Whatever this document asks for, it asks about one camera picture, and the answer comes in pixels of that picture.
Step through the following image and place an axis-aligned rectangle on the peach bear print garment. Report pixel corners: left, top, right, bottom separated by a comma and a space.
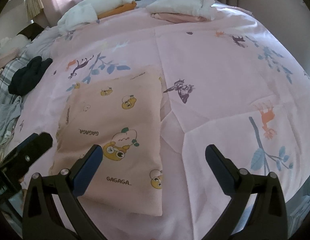
50, 66, 163, 216

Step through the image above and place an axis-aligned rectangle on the black clothing bundle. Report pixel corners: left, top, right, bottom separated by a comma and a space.
8, 56, 53, 96

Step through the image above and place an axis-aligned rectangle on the white folded clothes stack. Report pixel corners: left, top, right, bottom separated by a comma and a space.
146, 0, 218, 20

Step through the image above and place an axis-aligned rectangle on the grey plaid bedding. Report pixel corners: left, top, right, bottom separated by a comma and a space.
0, 53, 30, 157

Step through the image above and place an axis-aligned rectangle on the pink plush pillow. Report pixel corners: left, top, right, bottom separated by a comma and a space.
0, 34, 30, 68

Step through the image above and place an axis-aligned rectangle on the light grey pillow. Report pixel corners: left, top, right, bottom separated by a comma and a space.
25, 26, 60, 60

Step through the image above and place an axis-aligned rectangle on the pink printed duvet cover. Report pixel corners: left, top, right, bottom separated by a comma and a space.
7, 7, 310, 239

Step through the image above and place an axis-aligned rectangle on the dark headboard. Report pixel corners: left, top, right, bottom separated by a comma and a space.
18, 23, 44, 41

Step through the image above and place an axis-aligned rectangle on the fringed lampshade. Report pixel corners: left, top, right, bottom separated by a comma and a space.
24, 0, 44, 21

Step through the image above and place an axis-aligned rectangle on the white fluffy blanket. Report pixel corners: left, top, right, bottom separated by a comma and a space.
57, 0, 136, 35

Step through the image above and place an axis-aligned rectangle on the orange folded cloth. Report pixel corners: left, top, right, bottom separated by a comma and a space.
98, 1, 137, 20

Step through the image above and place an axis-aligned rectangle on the pink folded garment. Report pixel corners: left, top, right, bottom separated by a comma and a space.
151, 13, 209, 23

